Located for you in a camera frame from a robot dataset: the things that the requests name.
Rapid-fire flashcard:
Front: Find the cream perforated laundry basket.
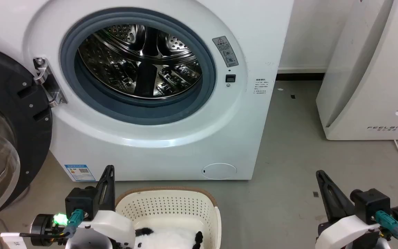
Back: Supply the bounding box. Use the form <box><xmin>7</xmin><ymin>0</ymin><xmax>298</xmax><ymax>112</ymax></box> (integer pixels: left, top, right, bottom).
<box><xmin>115</xmin><ymin>187</ymin><xmax>222</xmax><ymax>249</ymax></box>

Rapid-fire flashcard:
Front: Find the gripper cable teal plug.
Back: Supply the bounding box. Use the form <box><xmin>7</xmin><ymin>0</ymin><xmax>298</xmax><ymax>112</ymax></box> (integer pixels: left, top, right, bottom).
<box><xmin>375</xmin><ymin>210</ymin><xmax>398</xmax><ymax>249</ymax></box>
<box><xmin>0</xmin><ymin>209</ymin><xmax>85</xmax><ymax>243</ymax></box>

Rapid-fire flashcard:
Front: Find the grey warning label sticker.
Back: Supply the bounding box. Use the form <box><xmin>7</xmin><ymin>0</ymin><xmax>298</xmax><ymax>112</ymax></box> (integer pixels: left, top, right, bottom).
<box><xmin>212</xmin><ymin>36</ymin><xmax>239</xmax><ymax>68</ymax></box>

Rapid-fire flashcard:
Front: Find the stainless steel washing machine drum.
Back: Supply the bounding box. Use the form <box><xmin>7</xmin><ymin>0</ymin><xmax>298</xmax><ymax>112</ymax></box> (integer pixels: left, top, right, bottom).
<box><xmin>77</xmin><ymin>24</ymin><xmax>203</xmax><ymax>100</ymax></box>

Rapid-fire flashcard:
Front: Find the white front-load washing machine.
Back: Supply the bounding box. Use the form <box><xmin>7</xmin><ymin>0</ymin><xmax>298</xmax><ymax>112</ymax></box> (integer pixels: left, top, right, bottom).
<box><xmin>0</xmin><ymin>0</ymin><xmax>294</xmax><ymax>182</ymax></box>

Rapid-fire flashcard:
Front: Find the white Feelbird appliance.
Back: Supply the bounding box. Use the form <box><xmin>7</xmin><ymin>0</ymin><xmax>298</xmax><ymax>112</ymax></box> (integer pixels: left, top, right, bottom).
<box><xmin>315</xmin><ymin>0</ymin><xmax>398</xmax><ymax>141</ymax></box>

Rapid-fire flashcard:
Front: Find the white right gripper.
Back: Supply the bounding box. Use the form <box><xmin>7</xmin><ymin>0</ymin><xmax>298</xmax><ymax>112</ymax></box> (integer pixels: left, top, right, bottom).
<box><xmin>315</xmin><ymin>170</ymin><xmax>398</xmax><ymax>249</ymax></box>

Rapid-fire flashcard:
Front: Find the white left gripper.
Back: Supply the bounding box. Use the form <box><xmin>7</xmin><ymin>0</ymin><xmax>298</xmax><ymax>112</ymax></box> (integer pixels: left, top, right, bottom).
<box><xmin>30</xmin><ymin>165</ymin><xmax>136</xmax><ymax>249</ymax></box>

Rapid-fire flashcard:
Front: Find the round drain filter cover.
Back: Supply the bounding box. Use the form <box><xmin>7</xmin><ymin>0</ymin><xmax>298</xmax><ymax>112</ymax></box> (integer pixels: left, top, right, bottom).
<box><xmin>201</xmin><ymin>163</ymin><xmax>237</xmax><ymax>180</ymax></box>

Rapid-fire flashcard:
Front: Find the left gripper cable teal plug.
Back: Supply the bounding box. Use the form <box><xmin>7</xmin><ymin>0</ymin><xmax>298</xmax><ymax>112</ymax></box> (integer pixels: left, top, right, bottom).
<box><xmin>0</xmin><ymin>209</ymin><xmax>85</xmax><ymax>243</ymax></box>

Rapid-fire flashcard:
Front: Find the washing machine door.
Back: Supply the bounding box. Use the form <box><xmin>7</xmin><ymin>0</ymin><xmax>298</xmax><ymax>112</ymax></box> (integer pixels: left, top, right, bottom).
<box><xmin>0</xmin><ymin>43</ymin><xmax>53</xmax><ymax>224</ymax></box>

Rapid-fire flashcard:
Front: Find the metal washing machine door hinge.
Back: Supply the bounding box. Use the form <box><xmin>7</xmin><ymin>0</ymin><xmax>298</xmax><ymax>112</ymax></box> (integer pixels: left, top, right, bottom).
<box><xmin>33</xmin><ymin>57</ymin><xmax>68</xmax><ymax>108</ymax></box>

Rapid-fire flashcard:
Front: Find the blue energy label sticker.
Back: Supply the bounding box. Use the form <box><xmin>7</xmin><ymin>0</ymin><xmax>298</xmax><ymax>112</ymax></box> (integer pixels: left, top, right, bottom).
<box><xmin>64</xmin><ymin>164</ymin><xmax>96</xmax><ymax>182</ymax></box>

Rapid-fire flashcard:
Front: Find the black and white plush toy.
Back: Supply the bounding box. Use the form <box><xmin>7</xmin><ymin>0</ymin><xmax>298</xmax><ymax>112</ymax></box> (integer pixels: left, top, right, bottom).
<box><xmin>134</xmin><ymin>227</ymin><xmax>204</xmax><ymax>249</ymax></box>

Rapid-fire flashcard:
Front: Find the right gripper cable teal plug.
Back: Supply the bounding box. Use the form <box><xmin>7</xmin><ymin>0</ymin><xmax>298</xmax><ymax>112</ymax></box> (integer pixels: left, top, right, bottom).
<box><xmin>375</xmin><ymin>210</ymin><xmax>398</xmax><ymax>249</ymax></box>

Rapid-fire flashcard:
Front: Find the grey rubber door gasket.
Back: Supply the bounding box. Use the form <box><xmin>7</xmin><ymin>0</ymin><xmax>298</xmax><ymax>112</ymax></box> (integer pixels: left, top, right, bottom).
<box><xmin>59</xmin><ymin>7</ymin><xmax>217</xmax><ymax>126</ymax></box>

